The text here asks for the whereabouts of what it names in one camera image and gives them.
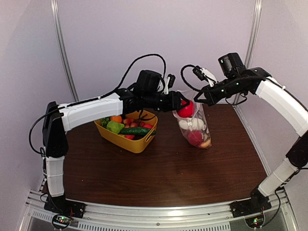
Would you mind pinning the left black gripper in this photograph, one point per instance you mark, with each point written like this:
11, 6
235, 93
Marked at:
174, 104

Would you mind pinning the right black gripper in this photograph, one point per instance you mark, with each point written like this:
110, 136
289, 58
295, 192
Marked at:
211, 99

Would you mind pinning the small red fruit toy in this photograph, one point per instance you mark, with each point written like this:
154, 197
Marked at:
187, 111

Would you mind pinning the clear zip top bag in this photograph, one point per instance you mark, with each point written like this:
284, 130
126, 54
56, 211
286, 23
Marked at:
199, 113

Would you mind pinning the white eggplant toy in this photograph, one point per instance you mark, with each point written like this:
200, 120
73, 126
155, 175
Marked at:
185, 125

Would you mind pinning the large red tomato toy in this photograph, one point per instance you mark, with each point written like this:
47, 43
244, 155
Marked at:
195, 138

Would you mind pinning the yellow cauliflower toy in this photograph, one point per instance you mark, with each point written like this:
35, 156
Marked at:
205, 145

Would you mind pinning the orange fruit toy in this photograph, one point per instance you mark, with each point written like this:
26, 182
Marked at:
117, 119

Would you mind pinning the light green pepper toy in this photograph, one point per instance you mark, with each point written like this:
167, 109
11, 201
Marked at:
115, 127

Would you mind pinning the white cabbage toy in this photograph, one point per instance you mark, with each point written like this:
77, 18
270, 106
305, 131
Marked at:
199, 124

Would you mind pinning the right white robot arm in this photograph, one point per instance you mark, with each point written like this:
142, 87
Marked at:
260, 83

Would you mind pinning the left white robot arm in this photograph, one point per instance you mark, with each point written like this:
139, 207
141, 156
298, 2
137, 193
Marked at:
149, 91

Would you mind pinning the green cucumber toy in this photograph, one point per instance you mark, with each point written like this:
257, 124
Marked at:
139, 131

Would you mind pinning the red strawberry toy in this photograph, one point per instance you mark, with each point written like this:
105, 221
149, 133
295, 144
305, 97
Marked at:
130, 137

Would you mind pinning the yellow plastic basket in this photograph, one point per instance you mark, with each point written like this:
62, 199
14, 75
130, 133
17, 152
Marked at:
136, 119

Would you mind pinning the green grapes toy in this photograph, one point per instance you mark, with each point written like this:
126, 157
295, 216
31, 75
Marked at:
104, 122

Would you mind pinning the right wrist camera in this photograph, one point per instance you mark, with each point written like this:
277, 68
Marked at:
204, 74

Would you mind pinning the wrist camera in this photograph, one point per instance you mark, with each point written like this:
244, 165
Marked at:
204, 74
168, 83

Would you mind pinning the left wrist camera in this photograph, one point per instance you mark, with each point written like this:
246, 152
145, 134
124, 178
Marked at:
168, 83

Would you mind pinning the right aluminium frame post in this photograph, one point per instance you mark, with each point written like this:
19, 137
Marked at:
256, 20

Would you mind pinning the aluminium frame post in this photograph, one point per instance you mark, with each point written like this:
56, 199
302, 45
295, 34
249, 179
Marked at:
256, 20
62, 49

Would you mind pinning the aluminium front rail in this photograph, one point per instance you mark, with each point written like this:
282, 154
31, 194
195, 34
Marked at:
210, 217

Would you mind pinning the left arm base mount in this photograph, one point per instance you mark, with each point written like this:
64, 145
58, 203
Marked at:
65, 213

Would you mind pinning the left aluminium frame post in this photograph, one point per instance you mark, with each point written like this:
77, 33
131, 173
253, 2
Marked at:
62, 49

